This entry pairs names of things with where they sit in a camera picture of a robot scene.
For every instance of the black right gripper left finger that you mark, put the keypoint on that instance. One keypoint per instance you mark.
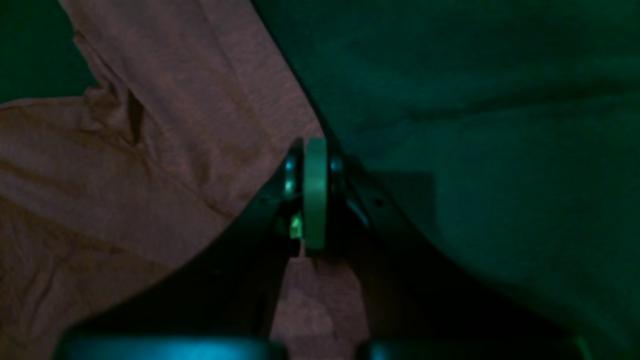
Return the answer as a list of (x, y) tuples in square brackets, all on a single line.
[(220, 305)]

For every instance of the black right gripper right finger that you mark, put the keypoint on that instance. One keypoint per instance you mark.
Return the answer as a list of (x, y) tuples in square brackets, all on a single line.
[(419, 304)]

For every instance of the red long-sleeve shirt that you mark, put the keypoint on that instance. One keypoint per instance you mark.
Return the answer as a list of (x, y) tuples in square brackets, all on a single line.
[(132, 133)]

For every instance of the black table cloth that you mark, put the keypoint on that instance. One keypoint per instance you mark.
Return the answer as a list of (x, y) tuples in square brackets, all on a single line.
[(508, 130)]

